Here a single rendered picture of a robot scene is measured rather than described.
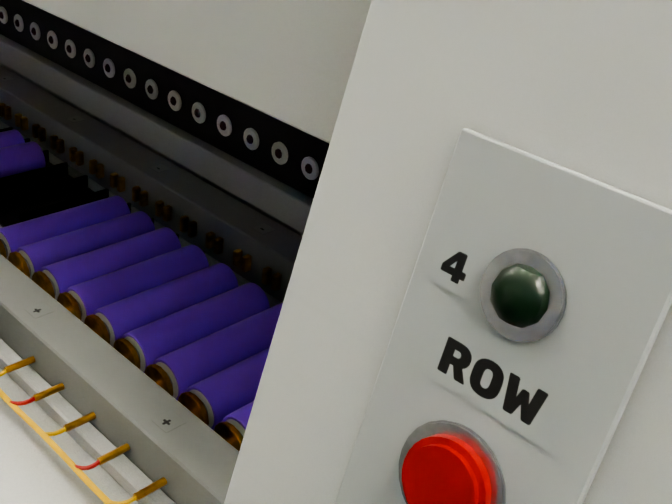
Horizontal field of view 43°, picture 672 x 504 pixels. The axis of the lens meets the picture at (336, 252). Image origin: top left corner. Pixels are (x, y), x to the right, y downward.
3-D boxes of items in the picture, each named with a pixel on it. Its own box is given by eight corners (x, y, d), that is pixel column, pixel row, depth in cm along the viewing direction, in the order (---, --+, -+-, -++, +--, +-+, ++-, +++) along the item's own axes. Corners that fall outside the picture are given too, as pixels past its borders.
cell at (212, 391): (337, 374, 35) (210, 445, 30) (305, 353, 36) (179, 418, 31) (341, 337, 34) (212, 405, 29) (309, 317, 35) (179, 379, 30)
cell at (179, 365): (302, 351, 36) (175, 415, 31) (272, 331, 37) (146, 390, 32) (305, 314, 35) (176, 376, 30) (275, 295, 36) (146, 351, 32)
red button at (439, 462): (461, 558, 13) (495, 473, 13) (385, 500, 14) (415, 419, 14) (493, 539, 14) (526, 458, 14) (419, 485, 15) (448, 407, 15)
